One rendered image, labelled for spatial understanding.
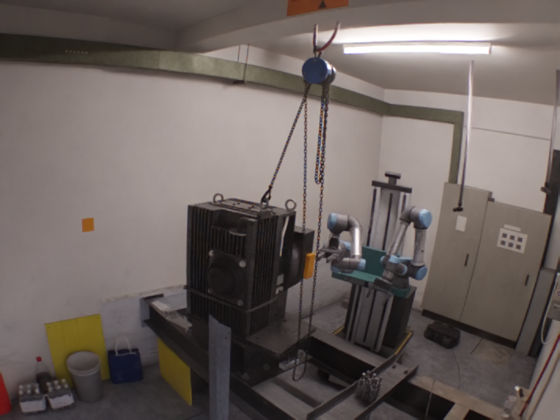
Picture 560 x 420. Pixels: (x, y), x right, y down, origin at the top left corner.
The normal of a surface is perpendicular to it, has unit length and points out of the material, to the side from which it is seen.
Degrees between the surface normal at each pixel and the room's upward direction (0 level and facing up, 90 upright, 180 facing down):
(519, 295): 90
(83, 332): 87
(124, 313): 90
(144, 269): 90
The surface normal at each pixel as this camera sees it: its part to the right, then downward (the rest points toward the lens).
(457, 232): -0.72, 0.09
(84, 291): 0.69, 0.22
